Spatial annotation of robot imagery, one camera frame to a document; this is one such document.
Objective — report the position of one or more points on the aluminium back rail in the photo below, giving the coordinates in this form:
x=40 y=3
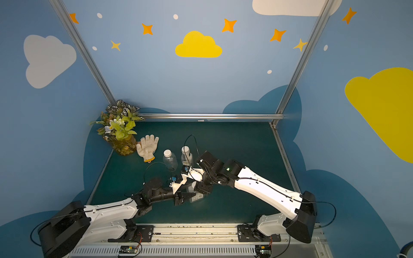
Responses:
x=214 y=116

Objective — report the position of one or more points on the round clear plastic bottle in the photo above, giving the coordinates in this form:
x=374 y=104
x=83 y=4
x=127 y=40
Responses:
x=171 y=162

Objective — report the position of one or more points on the left side table rail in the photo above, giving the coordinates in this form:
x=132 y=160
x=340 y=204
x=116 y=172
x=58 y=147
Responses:
x=99 y=179

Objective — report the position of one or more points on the left aluminium frame post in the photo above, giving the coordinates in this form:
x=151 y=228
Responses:
x=64 y=16

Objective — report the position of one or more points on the table rail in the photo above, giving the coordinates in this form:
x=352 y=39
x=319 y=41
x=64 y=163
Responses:
x=99 y=179
x=286 y=162

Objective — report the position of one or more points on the square clear plastic bottle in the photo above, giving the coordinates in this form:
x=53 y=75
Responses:
x=198 y=196

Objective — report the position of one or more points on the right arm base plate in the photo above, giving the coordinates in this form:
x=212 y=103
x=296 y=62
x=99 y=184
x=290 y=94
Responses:
x=247 y=233

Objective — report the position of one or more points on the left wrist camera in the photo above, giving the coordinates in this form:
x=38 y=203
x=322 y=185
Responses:
x=177 y=182

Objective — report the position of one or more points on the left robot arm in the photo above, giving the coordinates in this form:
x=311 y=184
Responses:
x=77 y=224

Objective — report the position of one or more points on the right circuit board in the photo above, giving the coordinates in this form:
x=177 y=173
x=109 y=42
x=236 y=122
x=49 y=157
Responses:
x=263 y=251

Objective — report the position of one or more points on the aluminium frame post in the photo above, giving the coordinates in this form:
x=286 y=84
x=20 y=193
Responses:
x=306 y=54
x=64 y=16

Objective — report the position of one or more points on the circuit board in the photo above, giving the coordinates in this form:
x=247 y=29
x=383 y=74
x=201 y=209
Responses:
x=263 y=251
x=128 y=250

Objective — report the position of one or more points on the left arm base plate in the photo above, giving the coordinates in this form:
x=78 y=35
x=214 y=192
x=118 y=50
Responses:
x=136 y=234

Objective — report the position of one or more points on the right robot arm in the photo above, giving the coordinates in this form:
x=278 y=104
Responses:
x=297 y=211

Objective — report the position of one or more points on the right aluminium frame post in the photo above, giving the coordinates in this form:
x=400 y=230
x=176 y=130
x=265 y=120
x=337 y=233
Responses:
x=306 y=54

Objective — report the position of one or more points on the left circuit board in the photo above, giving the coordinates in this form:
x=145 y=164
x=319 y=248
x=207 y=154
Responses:
x=128 y=250

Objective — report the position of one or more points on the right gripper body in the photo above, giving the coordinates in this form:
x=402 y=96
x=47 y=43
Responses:
x=196 y=185

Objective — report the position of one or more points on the tall clear labelled bottle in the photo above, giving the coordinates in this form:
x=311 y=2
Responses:
x=187 y=159

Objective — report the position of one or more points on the right side table rail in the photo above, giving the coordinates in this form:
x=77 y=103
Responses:
x=286 y=162

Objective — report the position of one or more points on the artificial potted plant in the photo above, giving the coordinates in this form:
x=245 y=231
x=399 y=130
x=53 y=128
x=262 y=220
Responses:
x=118 y=122

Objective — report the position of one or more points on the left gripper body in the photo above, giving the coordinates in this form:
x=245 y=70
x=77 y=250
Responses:
x=179 y=198

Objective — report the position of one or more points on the white knitted work glove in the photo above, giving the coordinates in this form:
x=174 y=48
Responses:
x=146 y=147

